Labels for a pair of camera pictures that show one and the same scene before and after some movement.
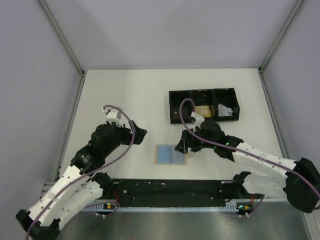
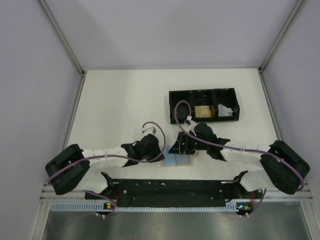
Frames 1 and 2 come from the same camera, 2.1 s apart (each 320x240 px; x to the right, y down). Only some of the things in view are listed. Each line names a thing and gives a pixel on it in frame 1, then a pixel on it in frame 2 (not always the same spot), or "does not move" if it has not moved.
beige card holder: (166, 154) → (194, 158)
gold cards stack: (204, 110) does not move
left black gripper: (129, 136) → (158, 151)
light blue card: (166, 154) does not move
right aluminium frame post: (267, 95) does not move
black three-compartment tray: (217, 104) does not move
